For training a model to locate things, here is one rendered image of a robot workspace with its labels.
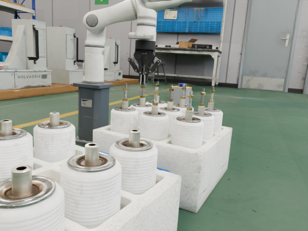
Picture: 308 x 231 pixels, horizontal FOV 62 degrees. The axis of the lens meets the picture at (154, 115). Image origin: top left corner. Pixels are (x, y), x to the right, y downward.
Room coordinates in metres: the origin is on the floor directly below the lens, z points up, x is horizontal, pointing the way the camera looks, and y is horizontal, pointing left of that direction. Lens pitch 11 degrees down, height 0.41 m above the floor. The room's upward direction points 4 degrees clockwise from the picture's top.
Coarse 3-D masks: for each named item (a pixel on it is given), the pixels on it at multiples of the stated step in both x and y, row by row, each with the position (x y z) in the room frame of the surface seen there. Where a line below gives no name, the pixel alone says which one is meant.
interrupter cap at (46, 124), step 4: (60, 120) 0.64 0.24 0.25; (40, 124) 0.59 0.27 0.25; (44, 124) 0.60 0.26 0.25; (48, 124) 0.61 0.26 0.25; (60, 124) 0.62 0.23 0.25; (64, 124) 0.61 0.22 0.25; (68, 124) 0.61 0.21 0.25; (48, 128) 0.57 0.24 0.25; (52, 128) 0.57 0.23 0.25; (56, 128) 0.57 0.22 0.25
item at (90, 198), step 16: (64, 176) 0.35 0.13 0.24; (80, 176) 0.34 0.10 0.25; (96, 176) 0.35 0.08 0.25; (112, 176) 0.36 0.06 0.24; (64, 192) 0.35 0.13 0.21; (80, 192) 0.34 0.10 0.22; (96, 192) 0.34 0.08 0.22; (112, 192) 0.36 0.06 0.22; (64, 208) 0.35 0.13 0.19; (80, 208) 0.34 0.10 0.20; (96, 208) 0.34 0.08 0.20; (112, 208) 0.36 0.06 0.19; (80, 224) 0.34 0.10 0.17; (96, 224) 0.34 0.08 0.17
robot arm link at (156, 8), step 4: (164, 0) 1.24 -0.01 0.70; (168, 0) 1.24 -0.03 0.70; (172, 0) 1.22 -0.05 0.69; (176, 0) 1.22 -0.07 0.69; (180, 0) 1.22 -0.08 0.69; (184, 0) 1.22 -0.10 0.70; (188, 0) 1.23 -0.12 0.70; (148, 4) 1.21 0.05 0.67; (152, 4) 1.21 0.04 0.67; (156, 4) 1.22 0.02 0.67; (160, 4) 1.22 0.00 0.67; (164, 4) 1.22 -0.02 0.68; (168, 4) 1.22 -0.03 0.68; (172, 4) 1.22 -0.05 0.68; (176, 4) 1.23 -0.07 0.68; (180, 4) 1.24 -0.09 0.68; (152, 8) 1.22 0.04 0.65; (156, 8) 1.23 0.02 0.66; (160, 8) 1.23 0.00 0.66; (164, 8) 1.24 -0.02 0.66; (168, 8) 1.25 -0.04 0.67
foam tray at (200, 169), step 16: (224, 128) 0.98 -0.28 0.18; (160, 144) 0.73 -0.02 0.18; (208, 144) 0.75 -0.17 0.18; (224, 144) 0.90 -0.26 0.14; (160, 160) 0.72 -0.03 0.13; (176, 160) 0.70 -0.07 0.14; (192, 160) 0.67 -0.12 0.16; (208, 160) 0.72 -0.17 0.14; (224, 160) 0.93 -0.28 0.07; (192, 176) 0.67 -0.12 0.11; (208, 176) 0.74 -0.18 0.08; (192, 192) 0.67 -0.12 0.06; (208, 192) 0.76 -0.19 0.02; (192, 208) 0.67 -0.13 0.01
